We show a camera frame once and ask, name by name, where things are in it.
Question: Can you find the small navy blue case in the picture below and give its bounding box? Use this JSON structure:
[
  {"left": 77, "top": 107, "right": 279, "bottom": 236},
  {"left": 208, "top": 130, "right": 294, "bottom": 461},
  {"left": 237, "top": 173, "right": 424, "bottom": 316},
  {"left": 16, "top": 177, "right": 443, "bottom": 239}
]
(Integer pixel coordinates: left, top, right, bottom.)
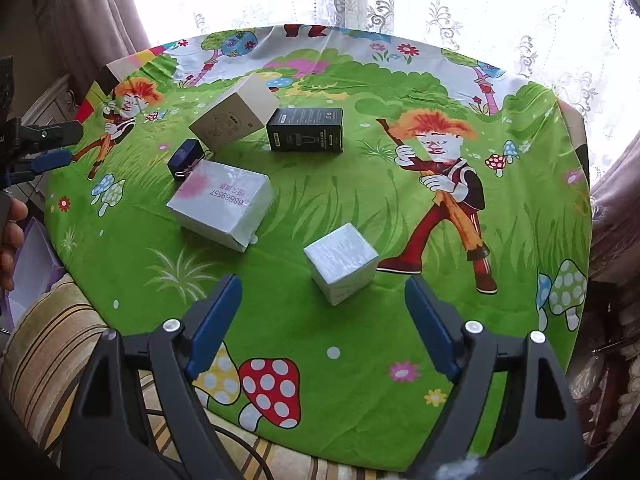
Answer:
[{"left": 166, "top": 138, "right": 206, "bottom": 181}]

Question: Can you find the cream carved dresser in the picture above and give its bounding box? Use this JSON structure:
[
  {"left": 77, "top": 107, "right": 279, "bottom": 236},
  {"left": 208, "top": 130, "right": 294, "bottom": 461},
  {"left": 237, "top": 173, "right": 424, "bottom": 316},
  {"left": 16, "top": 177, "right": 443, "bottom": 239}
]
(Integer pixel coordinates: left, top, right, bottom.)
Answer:
[{"left": 20, "top": 72, "right": 108, "bottom": 221}]

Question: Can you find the white cube box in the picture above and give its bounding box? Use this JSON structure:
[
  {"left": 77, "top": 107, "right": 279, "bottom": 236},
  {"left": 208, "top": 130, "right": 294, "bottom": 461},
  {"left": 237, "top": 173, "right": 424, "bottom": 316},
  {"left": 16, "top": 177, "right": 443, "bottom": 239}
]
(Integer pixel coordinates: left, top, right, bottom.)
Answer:
[{"left": 303, "top": 222, "right": 379, "bottom": 307}]

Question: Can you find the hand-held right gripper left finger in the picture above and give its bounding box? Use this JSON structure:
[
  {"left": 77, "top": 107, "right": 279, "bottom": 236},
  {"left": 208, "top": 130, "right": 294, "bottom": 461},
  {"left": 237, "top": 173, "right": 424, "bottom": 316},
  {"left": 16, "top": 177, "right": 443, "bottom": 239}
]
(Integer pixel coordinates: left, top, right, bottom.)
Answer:
[{"left": 62, "top": 274, "right": 243, "bottom": 480}]

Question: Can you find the purple cardboard box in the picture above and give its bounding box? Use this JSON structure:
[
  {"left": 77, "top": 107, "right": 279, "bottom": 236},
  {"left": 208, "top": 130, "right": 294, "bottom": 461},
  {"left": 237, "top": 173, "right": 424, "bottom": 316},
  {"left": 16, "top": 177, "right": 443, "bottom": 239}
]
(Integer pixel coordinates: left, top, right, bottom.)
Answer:
[{"left": 7, "top": 217, "right": 66, "bottom": 313}]

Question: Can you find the black cable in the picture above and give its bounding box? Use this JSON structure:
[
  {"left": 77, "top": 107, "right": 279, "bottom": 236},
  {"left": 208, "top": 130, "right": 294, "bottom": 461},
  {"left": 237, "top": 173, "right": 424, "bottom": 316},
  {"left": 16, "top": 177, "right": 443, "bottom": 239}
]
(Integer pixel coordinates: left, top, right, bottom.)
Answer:
[{"left": 135, "top": 410, "right": 311, "bottom": 480}]

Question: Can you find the black product box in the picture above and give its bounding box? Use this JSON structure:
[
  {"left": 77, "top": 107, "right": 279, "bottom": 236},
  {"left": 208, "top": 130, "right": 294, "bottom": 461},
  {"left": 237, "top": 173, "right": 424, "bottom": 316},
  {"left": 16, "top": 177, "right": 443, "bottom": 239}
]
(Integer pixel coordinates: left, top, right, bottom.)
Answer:
[{"left": 265, "top": 107, "right": 345, "bottom": 153}]

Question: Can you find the brown curtain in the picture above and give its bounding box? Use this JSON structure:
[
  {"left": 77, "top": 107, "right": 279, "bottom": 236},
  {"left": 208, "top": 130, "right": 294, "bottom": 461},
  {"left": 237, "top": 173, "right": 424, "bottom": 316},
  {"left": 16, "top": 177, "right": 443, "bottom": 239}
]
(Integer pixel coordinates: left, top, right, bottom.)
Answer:
[
  {"left": 30, "top": 0, "right": 153, "bottom": 106},
  {"left": 585, "top": 130, "right": 640, "bottom": 281}
]

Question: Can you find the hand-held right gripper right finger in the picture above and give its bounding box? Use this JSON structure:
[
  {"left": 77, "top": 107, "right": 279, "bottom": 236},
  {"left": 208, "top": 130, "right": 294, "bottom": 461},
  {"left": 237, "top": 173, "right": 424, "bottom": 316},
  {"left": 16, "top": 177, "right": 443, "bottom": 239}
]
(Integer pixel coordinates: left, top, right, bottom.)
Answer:
[{"left": 405, "top": 276, "right": 586, "bottom": 480}]

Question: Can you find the white box with pink print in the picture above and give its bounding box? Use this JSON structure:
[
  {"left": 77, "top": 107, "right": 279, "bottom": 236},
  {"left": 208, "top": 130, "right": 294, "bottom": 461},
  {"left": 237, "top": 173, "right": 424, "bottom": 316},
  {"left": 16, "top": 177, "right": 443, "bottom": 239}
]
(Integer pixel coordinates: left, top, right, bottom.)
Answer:
[{"left": 166, "top": 160, "right": 275, "bottom": 253}]

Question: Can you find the white lace curtain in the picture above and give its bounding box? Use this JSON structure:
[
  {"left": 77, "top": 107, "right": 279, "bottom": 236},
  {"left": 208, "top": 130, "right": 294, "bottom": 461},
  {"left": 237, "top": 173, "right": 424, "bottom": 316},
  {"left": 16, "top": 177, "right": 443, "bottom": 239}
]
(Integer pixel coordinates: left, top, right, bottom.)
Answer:
[{"left": 120, "top": 0, "right": 640, "bottom": 181}]

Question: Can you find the beige cardboard box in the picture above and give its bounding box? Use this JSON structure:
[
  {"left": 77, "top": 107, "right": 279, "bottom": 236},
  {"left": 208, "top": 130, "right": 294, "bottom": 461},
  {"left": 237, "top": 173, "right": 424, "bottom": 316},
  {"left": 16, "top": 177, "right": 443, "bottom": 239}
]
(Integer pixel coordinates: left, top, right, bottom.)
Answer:
[{"left": 188, "top": 72, "right": 279, "bottom": 153}]

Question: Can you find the person's left hand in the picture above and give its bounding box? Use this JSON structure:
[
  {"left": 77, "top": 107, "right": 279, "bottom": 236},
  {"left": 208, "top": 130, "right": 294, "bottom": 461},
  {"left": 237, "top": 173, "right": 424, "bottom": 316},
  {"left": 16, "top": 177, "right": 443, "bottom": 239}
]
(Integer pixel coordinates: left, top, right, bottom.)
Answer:
[{"left": 0, "top": 197, "right": 29, "bottom": 291}]

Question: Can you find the green cartoon printed cloth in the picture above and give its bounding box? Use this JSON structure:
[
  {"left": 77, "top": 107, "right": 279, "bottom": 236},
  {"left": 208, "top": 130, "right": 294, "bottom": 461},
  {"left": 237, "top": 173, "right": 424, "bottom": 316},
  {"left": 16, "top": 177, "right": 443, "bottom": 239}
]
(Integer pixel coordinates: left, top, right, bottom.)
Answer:
[{"left": 42, "top": 22, "right": 593, "bottom": 471}]

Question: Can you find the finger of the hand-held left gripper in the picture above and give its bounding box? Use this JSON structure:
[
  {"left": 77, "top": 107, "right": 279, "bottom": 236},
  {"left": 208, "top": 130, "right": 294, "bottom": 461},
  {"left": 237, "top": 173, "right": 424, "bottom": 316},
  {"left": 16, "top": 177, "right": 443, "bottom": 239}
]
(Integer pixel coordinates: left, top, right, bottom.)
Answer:
[
  {"left": 17, "top": 120, "right": 85, "bottom": 150},
  {"left": 0, "top": 149, "right": 74, "bottom": 184}
]

